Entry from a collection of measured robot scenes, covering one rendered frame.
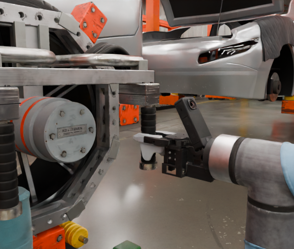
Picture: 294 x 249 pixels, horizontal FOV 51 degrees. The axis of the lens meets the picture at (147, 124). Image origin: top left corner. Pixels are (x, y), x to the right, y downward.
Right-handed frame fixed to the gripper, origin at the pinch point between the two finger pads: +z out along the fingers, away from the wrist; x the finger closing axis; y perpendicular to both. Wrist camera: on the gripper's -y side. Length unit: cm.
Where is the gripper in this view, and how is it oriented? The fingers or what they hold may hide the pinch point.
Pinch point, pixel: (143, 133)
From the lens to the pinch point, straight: 74.5
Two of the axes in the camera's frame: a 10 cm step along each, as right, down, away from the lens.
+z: -7.5, -1.0, 6.5
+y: 0.0, 9.9, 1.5
